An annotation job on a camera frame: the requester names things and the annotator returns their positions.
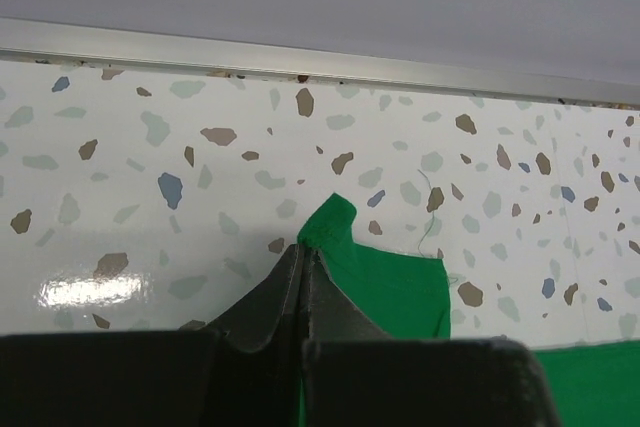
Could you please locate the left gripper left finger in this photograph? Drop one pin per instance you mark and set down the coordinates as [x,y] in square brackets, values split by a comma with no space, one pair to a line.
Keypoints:
[239,370]

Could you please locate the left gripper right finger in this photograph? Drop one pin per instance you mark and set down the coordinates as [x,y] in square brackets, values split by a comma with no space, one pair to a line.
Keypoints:
[355,374]

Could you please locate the green t-shirt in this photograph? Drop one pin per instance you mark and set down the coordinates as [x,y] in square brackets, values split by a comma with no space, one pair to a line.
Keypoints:
[408,297]

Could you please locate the aluminium table edge strip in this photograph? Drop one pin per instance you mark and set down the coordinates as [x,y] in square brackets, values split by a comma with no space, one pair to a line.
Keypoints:
[42,41]

